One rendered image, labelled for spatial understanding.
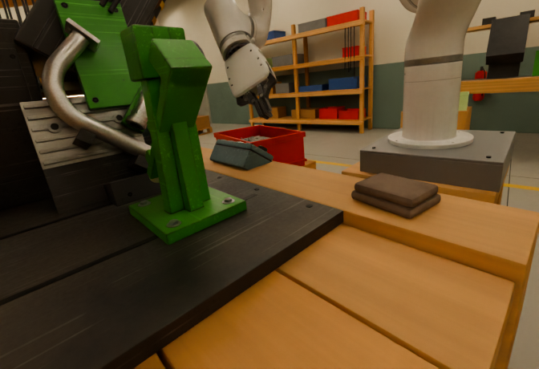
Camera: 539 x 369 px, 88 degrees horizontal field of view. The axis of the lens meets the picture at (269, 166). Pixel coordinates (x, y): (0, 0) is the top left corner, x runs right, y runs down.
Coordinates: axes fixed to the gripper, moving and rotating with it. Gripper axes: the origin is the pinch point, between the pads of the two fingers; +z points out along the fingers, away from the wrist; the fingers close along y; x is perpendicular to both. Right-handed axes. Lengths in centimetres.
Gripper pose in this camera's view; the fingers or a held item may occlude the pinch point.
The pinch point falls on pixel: (263, 109)
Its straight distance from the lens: 63.4
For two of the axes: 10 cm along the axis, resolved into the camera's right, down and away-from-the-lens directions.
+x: -4.4, -1.0, -8.9
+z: 3.7, 8.9, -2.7
